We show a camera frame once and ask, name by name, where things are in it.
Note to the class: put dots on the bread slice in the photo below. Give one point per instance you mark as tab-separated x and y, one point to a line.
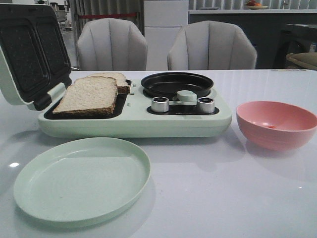
89	96
121	81

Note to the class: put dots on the pink plastic bowl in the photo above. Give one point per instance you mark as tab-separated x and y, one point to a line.
294	126

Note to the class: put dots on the green breakfast maker lid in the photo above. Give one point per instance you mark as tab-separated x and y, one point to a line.
33	57

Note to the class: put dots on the green breakfast maker base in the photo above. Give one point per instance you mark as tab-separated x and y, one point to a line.
135	121

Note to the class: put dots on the left silver control knob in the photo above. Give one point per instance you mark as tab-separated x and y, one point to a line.
160	104

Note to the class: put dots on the silver control knob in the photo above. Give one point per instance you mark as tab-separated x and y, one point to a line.
160	104
205	105

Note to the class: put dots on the black round frying pan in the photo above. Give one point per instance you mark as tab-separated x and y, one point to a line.
167	84

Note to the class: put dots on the right silver control knob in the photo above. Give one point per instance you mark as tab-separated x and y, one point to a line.
205	105

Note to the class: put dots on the right grey upholstered chair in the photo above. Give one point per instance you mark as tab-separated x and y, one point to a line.
211	45

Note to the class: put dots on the grey upholstered chair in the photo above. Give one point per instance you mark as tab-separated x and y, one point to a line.
111	44
211	45

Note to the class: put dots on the left grey upholstered chair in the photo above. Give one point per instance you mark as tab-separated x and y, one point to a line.
111	44

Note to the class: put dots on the white cabinet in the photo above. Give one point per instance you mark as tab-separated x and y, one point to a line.
162	21

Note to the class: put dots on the light green round plate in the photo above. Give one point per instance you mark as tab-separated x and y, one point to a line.
82	182

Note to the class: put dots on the red barrier belt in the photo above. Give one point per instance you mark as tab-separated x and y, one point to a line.
134	14

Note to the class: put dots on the fruit plate on counter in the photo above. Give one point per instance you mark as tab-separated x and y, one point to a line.
254	5

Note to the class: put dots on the tan cushion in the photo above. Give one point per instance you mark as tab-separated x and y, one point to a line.
303	60

